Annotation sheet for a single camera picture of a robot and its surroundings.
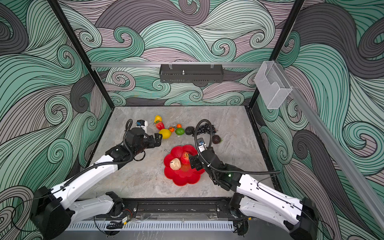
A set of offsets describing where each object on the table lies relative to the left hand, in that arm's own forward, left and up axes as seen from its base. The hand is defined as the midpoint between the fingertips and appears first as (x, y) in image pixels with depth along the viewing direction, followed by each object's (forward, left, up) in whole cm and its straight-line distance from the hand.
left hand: (156, 135), depth 80 cm
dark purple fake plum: (+8, -36, -15) cm, 40 cm away
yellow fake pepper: (+26, +5, -15) cm, 30 cm away
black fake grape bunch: (+16, -29, -15) cm, 36 cm away
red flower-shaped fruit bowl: (-14, -17, -20) cm, 30 cm away
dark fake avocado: (+14, -19, -15) cm, 28 cm away
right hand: (-9, -21, 0) cm, 23 cm away
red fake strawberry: (+19, +2, -16) cm, 25 cm away
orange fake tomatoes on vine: (+17, -6, -17) cm, 25 cm away
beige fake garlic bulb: (-11, -11, -12) cm, 20 cm away
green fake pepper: (+14, -12, -16) cm, 24 cm away
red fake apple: (-7, -16, -13) cm, 22 cm away
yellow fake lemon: (+10, -3, -12) cm, 16 cm away
